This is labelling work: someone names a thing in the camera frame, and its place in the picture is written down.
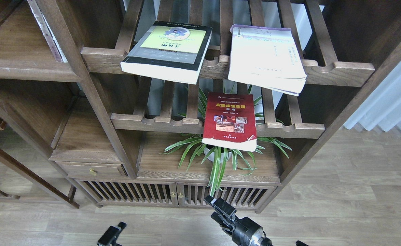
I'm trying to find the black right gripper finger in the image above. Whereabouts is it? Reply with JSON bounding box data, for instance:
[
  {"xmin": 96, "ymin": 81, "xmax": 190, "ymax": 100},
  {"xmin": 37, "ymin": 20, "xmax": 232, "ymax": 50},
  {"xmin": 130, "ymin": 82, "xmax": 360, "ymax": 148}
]
[
  {"xmin": 210, "ymin": 212, "xmax": 234, "ymax": 236},
  {"xmin": 205, "ymin": 195, "xmax": 236, "ymax": 217}
]

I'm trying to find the green spider plant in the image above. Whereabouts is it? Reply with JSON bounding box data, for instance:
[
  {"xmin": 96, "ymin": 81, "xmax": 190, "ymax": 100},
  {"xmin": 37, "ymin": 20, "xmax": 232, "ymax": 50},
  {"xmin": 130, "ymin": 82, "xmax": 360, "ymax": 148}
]
[{"xmin": 163, "ymin": 85, "xmax": 292, "ymax": 197}]

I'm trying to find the red paperback book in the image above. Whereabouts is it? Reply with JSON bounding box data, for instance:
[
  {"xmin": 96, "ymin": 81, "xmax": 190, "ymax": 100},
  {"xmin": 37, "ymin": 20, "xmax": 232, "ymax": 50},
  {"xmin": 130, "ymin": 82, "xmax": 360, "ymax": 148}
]
[{"xmin": 202, "ymin": 92, "xmax": 257, "ymax": 152}]

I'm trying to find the white pleated curtain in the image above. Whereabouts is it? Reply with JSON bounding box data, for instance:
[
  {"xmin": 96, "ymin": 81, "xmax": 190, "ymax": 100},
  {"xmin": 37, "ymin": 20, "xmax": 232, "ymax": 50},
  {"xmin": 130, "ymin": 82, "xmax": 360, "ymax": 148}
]
[{"xmin": 344, "ymin": 61, "xmax": 401, "ymax": 132}]

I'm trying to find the dark wooden bookshelf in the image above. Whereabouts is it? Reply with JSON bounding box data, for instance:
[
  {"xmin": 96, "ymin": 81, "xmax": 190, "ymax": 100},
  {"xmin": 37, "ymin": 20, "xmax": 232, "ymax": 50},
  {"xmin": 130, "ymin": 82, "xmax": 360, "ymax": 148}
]
[{"xmin": 0, "ymin": 0, "xmax": 401, "ymax": 213}]

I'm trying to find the dark wooden side furniture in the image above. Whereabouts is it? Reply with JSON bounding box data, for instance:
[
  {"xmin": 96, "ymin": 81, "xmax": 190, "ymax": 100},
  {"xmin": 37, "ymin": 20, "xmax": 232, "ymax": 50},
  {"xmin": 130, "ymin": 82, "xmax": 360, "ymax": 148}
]
[{"xmin": 0, "ymin": 102, "xmax": 80, "ymax": 209}]

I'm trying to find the yellow grey thick book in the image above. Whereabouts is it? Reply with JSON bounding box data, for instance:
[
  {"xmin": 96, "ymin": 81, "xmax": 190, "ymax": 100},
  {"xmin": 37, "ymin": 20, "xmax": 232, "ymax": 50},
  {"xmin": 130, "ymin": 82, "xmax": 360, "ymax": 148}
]
[{"xmin": 120, "ymin": 21, "xmax": 212, "ymax": 84}]

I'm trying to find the white purple paperback book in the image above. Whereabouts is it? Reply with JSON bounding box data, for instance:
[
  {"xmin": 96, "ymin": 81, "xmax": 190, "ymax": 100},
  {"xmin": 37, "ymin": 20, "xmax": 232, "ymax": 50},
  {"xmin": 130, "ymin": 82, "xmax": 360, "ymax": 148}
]
[{"xmin": 227, "ymin": 24, "xmax": 307, "ymax": 96}]

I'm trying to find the brass drawer knob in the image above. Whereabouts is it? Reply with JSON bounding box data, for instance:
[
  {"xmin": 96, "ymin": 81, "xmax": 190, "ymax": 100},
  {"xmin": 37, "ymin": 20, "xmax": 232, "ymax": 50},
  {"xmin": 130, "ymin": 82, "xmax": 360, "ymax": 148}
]
[{"xmin": 89, "ymin": 168, "xmax": 97, "ymax": 176}]

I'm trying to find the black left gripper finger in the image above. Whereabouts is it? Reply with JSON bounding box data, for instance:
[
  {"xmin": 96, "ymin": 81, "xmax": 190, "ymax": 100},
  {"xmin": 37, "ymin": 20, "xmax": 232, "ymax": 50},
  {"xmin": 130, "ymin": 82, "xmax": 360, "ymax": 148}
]
[{"xmin": 96, "ymin": 222, "xmax": 127, "ymax": 246}]

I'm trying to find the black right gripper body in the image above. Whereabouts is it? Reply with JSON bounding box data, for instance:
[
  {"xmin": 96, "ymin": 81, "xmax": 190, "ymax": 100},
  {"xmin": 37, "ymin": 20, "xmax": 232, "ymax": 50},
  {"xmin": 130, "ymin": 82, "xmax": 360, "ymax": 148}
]
[{"xmin": 231, "ymin": 217, "xmax": 272, "ymax": 246}]

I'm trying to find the white upright book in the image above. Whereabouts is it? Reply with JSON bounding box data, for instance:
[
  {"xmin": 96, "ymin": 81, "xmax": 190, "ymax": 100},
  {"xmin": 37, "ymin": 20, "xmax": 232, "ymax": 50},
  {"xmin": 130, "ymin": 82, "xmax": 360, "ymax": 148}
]
[{"xmin": 27, "ymin": 0, "xmax": 68, "ymax": 63}]

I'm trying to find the white plant pot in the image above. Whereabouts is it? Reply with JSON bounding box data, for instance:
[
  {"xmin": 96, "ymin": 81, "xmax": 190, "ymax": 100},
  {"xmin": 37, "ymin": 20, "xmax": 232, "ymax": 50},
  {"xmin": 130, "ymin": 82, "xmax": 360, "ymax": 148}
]
[{"xmin": 204, "ymin": 145, "xmax": 232, "ymax": 162}]

